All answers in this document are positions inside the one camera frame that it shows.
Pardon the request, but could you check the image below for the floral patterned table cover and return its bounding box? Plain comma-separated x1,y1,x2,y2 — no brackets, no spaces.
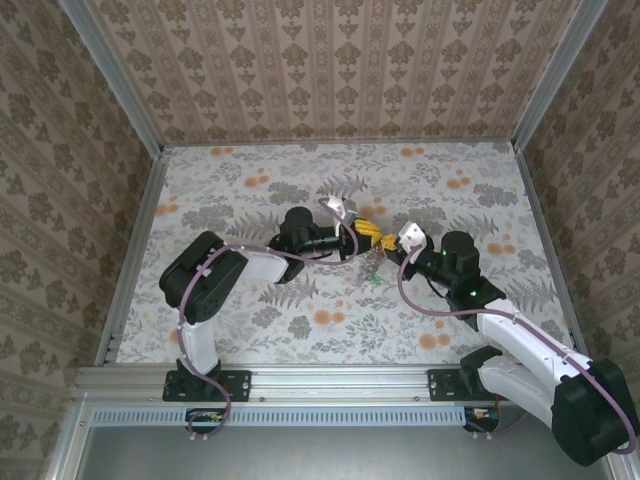
115,142,576,366

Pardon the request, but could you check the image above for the black connector box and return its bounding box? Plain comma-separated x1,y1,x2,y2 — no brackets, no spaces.
185,407,226,435
463,407,502,435

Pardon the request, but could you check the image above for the grey metal panel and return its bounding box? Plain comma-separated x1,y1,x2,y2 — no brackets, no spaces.
44,399,640,480

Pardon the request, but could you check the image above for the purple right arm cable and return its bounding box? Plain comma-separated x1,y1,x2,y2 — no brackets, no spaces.
398,248,639,455

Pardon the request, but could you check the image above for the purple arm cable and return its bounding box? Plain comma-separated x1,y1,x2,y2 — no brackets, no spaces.
398,248,639,455
177,197,359,444

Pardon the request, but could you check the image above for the aluminium rear rail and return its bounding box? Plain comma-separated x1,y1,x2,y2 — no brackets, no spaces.
162,138,516,149

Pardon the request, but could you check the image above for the aluminium side rail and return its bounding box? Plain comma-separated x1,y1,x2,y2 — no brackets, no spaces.
94,149,171,366
514,144,592,364

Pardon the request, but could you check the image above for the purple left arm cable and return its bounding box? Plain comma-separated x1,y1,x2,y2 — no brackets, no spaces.
177,197,359,444

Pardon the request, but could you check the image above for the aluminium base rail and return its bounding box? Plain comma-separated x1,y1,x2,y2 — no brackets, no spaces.
73,363,617,405

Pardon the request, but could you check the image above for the slotted grey cable duct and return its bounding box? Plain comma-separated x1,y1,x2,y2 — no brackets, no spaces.
91,405,501,428

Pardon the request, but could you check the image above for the aluminium frame post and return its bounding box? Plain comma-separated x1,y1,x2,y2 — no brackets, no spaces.
512,0,609,151
57,0,166,157

